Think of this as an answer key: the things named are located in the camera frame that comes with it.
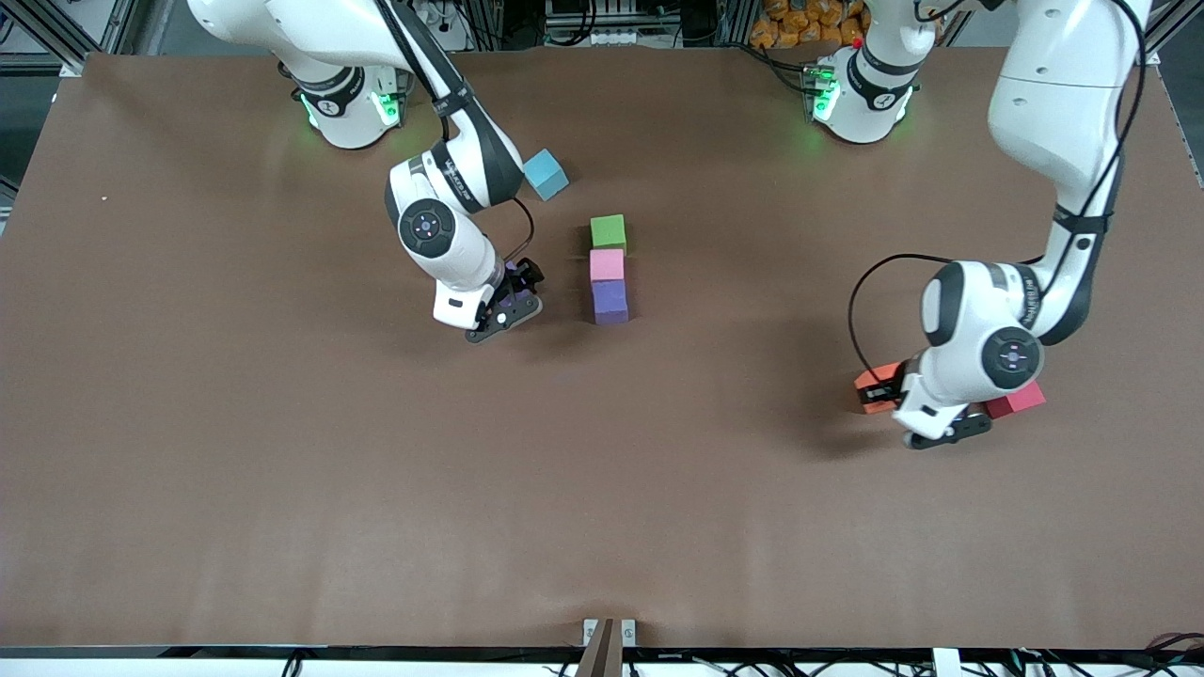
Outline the orange foam block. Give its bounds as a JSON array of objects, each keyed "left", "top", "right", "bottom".
[{"left": 853, "top": 369, "right": 906, "bottom": 416}]

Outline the blue foam block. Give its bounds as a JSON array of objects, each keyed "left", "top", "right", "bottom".
[{"left": 523, "top": 149, "right": 571, "bottom": 202}]

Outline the red foam block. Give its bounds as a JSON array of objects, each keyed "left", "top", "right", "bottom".
[{"left": 983, "top": 380, "right": 1047, "bottom": 420}]

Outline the brown table cover sheet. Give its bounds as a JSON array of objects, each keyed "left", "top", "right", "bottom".
[{"left": 0, "top": 47, "right": 1204, "bottom": 650}]

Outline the orange snack bag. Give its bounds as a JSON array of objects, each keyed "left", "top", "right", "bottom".
[{"left": 750, "top": 0, "right": 868, "bottom": 50}]

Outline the brown pole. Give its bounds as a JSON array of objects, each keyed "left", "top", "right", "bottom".
[{"left": 574, "top": 618, "right": 617, "bottom": 677}]

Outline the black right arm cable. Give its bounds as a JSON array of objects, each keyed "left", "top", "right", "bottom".
[{"left": 506, "top": 196, "right": 537, "bottom": 269}]

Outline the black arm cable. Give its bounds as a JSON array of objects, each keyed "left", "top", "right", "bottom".
[
  {"left": 506, "top": 196, "right": 537, "bottom": 269},
  {"left": 848, "top": 252, "right": 1047, "bottom": 377}
]

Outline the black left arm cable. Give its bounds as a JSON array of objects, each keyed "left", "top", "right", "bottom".
[{"left": 848, "top": 252, "right": 1047, "bottom": 377}]

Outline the black base cable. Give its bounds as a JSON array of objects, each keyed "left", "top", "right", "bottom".
[{"left": 743, "top": 42, "right": 815, "bottom": 95}]

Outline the white metal bracket pair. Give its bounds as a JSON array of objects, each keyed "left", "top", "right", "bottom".
[{"left": 582, "top": 617, "right": 638, "bottom": 650}]

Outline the aluminium frame strut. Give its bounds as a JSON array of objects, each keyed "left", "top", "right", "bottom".
[
  {"left": 0, "top": 0, "right": 142, "bottom": 78},
  {"left": 1143, "top": 0, "right": 1204, "bottom": 67}
]

